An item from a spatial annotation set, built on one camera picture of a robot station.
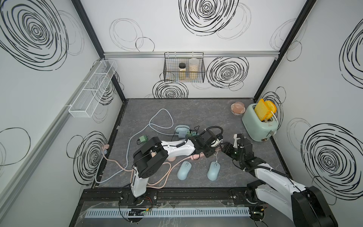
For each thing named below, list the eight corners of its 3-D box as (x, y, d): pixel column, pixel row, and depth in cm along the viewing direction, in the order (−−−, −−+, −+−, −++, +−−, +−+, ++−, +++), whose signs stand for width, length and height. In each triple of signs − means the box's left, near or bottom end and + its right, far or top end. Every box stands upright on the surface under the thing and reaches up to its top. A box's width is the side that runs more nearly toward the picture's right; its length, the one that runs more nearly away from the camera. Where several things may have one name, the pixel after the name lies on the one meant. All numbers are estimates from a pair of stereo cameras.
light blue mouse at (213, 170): (205, 177, 82) (205, 176, 80) (210, 161, 88) (211, 159, 86) (215, 182, 80) (216, 181, 78) (220, 165, 87) (221, 163, 84)
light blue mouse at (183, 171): (175, 177, 82) (175, 176, 80) (183, 160, 89) (183, 158, 86) (185, 182, 80) (185, 180, 78) (192, 164, 87) (192, 162, 85)
